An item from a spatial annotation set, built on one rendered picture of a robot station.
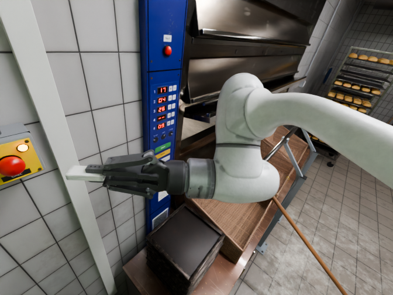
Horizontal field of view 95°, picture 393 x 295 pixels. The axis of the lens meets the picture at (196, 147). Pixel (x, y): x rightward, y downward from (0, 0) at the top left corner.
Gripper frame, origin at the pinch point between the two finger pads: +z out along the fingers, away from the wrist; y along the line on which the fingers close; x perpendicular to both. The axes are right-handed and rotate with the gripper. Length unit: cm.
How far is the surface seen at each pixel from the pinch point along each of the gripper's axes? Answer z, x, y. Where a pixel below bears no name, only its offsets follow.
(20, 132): 14.3, 5.9, -5.0
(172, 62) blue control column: -15.2, 38.7, -16.2
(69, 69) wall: 8.6, 19.1, -15.3
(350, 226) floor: -238, 79, 146
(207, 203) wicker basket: -48, 61, 87
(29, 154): 13.1, 4.2, -0.5
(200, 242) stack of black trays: -34, 16, 59
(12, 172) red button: 13.8, -0.2, 0.5
